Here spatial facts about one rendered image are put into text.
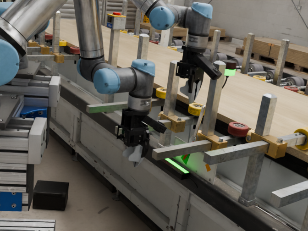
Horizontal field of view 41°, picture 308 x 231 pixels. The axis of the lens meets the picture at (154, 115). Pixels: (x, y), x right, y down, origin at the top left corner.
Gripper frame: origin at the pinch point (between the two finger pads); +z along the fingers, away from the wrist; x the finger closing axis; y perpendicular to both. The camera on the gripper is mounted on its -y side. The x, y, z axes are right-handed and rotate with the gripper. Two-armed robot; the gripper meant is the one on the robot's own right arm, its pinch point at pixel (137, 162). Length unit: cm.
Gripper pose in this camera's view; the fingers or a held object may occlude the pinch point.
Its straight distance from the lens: 139.6
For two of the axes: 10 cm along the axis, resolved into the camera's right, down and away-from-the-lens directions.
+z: -1.2, 9.4, 3.3
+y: -8.1, 1.0, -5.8
